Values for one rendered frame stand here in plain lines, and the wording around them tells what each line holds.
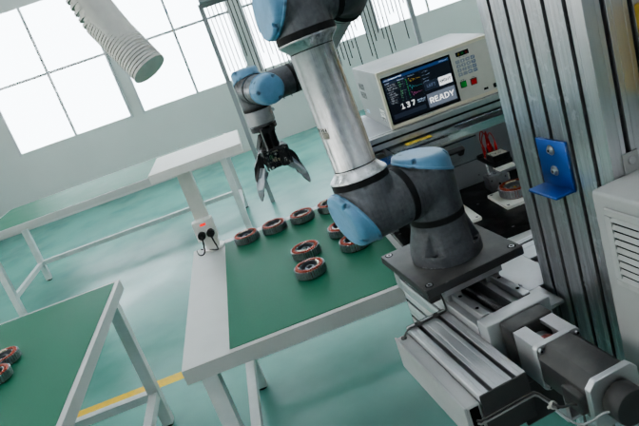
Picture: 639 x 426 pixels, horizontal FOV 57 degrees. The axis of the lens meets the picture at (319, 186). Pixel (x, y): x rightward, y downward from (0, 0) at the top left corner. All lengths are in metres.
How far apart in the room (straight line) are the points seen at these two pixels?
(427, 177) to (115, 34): 1.77
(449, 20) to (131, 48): 6.71
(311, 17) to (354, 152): 0.25
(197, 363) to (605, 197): 1.28
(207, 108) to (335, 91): 7.24
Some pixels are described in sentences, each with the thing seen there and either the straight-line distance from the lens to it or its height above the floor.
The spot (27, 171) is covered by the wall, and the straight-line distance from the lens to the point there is 8.80.
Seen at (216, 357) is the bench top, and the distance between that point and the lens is 1.83.
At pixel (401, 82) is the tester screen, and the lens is 2.07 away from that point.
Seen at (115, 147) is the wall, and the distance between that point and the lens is 8.48.
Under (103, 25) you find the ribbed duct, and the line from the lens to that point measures 2.68.
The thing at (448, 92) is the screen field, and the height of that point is 1.17.
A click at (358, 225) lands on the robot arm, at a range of 1.09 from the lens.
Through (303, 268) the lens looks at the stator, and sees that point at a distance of 2.09.
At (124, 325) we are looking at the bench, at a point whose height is 0.56.
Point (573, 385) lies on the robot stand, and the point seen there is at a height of 0.97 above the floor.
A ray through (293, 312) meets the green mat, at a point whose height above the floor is 0.75.
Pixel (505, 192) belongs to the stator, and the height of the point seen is 0.81.
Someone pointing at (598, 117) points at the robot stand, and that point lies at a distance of 0.95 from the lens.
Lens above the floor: 1.60
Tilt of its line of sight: 17 degrees down
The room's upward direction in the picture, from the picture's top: 19 degrees counter-clockwise
